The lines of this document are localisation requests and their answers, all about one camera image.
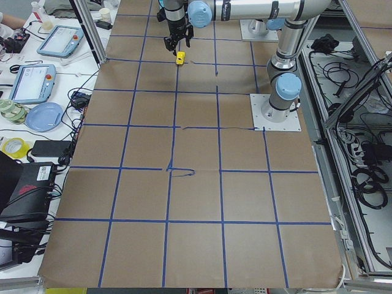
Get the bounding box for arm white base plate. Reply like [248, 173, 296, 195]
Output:
[239, 20, 279, 43]
[250, 94, 301, 132]

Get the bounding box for lower blue teach pendant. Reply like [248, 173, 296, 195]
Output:
[9, 64, 57, 105]

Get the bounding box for light blue plate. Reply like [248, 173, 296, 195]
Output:
[25, 102, 63, 132]

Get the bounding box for yellow toy beetle car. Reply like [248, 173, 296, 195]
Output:
[176, 51, 186, 66]

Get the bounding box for upper blue teach pendant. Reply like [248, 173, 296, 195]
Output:
[36, 25, 84, 58]

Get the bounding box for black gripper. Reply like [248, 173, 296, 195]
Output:
[164, 21, 194, 56]

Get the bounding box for yellow tape roll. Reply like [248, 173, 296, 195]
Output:
[1, 138, 30, 159]

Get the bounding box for black electronics box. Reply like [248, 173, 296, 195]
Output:
[1, 153, 57, 223]

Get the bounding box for blue teach pendant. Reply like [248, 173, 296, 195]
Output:
[9, 64, 57, 105]
[36, 25, 84, 58]

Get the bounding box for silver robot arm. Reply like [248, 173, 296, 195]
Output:
[264, 19, 306, 123]
[163, 1, 330, 54]

